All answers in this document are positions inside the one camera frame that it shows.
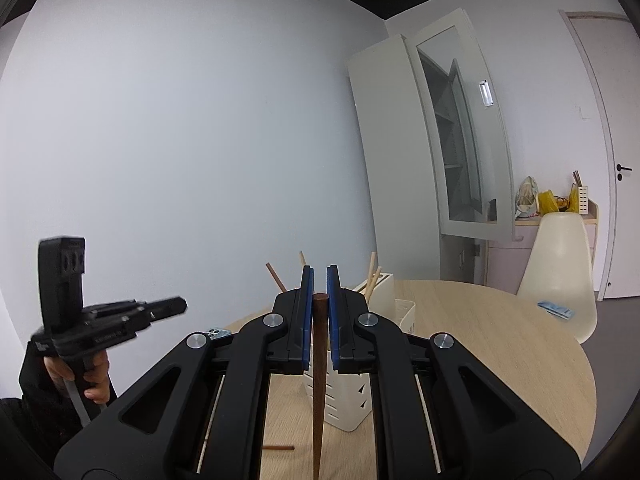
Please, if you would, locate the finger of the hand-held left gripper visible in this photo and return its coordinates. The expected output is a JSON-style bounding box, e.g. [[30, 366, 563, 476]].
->
[[144, 295, 189, 323]]

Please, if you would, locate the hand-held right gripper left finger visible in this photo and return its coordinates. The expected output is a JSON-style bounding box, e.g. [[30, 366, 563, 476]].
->
[[54, 265, 316, 480]]

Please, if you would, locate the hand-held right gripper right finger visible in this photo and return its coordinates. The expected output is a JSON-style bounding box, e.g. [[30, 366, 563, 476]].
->
[[326, 264, 583, 480]]

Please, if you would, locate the person's left forearm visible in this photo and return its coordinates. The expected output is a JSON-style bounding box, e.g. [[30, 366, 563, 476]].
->
[[17, 345, 119, 443]]

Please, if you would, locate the person's left hand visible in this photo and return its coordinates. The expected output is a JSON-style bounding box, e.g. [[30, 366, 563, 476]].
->
[[44, 350, 112, 404]]

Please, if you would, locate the white glass-door cabinet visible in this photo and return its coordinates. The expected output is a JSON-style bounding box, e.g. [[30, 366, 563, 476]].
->
[[347, 9, 519, 283]]

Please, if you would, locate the blue white packet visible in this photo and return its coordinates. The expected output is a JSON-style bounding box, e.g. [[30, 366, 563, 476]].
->
[[537, 300, 576, 319]]

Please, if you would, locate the white plastic chair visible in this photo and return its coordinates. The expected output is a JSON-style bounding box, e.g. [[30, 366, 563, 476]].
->
[[516, 212, 599, 345]]

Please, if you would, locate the yellow mesh bag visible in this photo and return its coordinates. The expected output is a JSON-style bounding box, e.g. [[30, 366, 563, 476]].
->
[[537, 189, 559, 217]]

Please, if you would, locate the white door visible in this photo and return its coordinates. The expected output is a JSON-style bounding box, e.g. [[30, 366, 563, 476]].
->
[[559, 9, 640, 302]]

